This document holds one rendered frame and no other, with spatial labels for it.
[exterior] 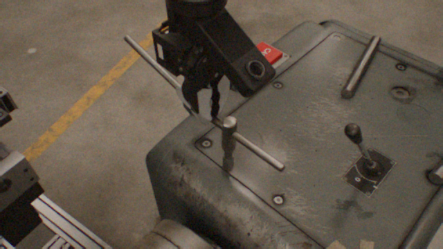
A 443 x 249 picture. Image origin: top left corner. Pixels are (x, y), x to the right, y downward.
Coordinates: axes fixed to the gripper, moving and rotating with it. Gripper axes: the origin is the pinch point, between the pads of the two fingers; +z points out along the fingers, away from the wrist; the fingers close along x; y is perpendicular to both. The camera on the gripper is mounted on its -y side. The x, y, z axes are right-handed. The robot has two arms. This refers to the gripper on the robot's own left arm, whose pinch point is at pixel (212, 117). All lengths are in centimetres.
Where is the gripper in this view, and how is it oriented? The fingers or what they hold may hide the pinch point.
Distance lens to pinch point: 56.1
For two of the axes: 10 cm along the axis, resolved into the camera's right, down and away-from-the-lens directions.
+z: 0.0, 6.5, 7.6
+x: -6.9, 5.6, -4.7
